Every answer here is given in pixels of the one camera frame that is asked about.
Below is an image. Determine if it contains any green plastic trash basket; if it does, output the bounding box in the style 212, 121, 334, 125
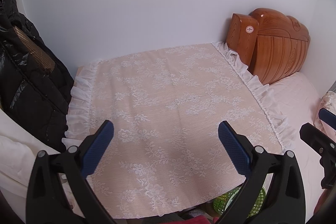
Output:
213, 185, 266, 217

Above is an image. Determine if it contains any folded pink quilt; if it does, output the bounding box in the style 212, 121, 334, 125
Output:
314, 91, 335, 141

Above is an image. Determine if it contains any pink bed sheet mattress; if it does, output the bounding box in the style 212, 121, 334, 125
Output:
270, 72, 324, 219

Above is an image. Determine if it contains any white cloth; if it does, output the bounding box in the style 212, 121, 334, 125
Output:
0, 111, 57, 221

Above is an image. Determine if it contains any wooden bed headboard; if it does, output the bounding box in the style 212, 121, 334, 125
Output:
226, 8, 310, 85

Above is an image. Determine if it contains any black puffer jacket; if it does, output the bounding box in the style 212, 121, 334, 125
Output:
1, 0, 74, 152

